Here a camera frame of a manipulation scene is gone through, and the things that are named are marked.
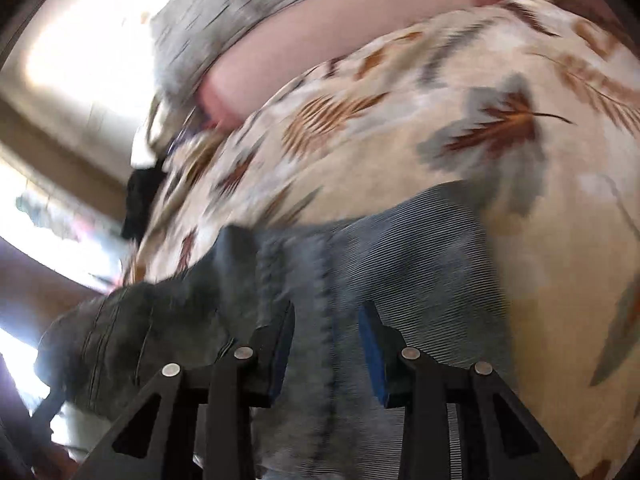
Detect stained glass wooden door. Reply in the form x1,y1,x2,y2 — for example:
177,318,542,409
1,102,129,412

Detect leaf-patterned beige blanket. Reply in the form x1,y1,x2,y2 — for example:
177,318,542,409
128,0,639,479

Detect black garment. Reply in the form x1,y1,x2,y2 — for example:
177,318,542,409
120,159,166,245

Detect cream white pillow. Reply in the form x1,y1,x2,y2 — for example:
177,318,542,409
130,92,171,169

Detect grey quilted pillow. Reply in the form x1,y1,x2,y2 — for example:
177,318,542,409
151,0,303,108

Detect blue denim jeans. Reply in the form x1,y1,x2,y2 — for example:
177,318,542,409
35,181,514,479

